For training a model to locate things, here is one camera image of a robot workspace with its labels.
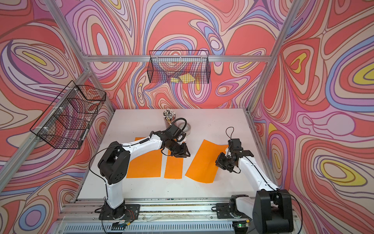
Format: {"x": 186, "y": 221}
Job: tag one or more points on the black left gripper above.
{"x": 183, "y": 153}

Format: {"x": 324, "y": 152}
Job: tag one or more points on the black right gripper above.
{"x": 219, "y": 163}

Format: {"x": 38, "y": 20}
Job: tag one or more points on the orange paper sheet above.
{"x": 174, "y": 167}
{"x": 203, "y": 168}
{"x": 146, "y": 166}

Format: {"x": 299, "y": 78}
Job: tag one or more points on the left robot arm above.
{"x": 114, "y": 163}

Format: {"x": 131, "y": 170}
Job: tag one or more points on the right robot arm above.
{"x": 271, "y": 210}

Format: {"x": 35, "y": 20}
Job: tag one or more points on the clear tape roll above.
{"x": 187, "y": 128}

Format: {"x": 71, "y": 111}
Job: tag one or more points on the clear cup of pencils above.
{"x": 169, "y": 117}

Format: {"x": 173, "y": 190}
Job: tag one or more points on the yellow sticky notes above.
{"x": 186, "y": 78}

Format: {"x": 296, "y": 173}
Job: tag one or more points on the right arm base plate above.
{"x": 228, "y": 210}

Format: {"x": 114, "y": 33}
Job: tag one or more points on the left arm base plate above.
{"x": 123, "y": 212}

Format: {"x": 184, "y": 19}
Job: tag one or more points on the black wire basket back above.
{"x": 166, "y": 64}

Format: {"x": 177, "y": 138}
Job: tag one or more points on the black wire basket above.
{"x": 67, "y": 120}
{"x": 166, "y": 64}

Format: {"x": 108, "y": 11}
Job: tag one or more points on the black wire basket left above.
{"x": 67, "y": 120}

